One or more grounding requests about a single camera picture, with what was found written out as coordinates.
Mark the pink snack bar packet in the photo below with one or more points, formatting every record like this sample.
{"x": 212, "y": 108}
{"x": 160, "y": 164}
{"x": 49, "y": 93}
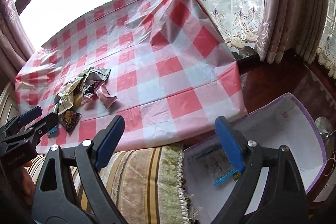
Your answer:
{"x": 105, "y": 97}

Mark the dark chocolate snack packet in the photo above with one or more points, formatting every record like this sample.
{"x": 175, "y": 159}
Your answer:
{"x": 69, "y": 119}

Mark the striped velvet sofa cushion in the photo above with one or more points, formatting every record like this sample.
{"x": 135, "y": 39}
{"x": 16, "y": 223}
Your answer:
{"x": 147, "y": 185}

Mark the green white snack packet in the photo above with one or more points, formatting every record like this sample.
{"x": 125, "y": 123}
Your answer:
{"x": 97, "y": 74}

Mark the pink drape curtain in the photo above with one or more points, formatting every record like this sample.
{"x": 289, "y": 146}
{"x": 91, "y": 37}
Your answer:
{"x": 16, "y": 48}
{"x": 287, "y": 24}

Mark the red white checkered tablecloth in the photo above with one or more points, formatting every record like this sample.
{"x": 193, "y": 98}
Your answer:
{"x": 170, "y": 70}

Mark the cream cabinet door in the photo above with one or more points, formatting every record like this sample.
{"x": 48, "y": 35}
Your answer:
{"x": 8, "y": 104}

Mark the left pink drape curtain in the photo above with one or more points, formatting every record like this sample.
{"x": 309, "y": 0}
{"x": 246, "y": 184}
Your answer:
{"x": 16, "y": 48}

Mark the white purple cardboard box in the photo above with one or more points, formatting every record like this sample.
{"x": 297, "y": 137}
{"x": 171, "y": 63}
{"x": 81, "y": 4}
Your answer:
{"x": 284, "y": 121}

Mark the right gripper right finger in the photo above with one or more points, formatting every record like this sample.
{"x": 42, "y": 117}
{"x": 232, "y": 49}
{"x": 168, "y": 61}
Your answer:
{"x": 283, "y": 199}

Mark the cream macadamia snack packet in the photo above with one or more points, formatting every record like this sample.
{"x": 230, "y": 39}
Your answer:
{"x": 68, "y": 92}

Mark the clear blue snack packet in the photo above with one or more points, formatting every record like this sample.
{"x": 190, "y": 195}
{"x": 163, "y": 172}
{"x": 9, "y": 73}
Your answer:
{"x": 52, "y": 133}

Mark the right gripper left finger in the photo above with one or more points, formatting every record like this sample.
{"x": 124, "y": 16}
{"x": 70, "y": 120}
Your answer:
{"x": 55, "y": 199}

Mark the blue edged packet in box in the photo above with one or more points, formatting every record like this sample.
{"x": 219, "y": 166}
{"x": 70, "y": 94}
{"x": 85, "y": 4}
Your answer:
{"x": 218, "y": 165}

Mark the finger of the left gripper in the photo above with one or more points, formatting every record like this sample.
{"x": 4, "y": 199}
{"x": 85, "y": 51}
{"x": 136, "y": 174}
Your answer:
{"x": 39, "y": 129}
{"x": 14, "y": 125}

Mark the left human hand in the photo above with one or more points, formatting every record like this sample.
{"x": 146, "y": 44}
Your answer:
{"x": 23, "y": 185}

